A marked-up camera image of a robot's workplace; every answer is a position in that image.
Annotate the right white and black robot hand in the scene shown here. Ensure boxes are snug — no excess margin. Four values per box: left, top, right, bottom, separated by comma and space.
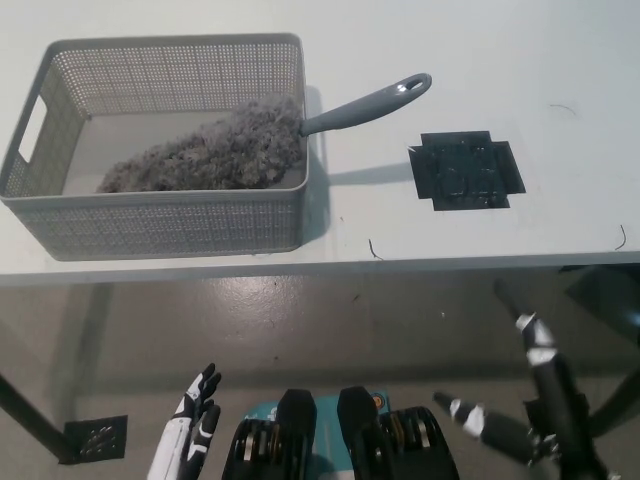
432, 277, 617, 480

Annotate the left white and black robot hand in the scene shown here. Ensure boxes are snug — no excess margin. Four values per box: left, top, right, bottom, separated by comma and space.
147, 363, 223, 480

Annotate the grey fluffy duster with handle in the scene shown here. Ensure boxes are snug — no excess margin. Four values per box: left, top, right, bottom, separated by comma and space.
95, 72, 433, 194

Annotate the black tape patch on desk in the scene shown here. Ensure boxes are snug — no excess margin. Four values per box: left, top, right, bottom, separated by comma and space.
407, 129, 526, 212

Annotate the black metal table leg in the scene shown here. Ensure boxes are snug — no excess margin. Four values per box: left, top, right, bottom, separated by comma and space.
0, 372, 70, 464
588, 368, 640, 437

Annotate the grey perforated plastic basket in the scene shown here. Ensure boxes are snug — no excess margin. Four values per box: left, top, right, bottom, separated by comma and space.
0, 33, 314, 262

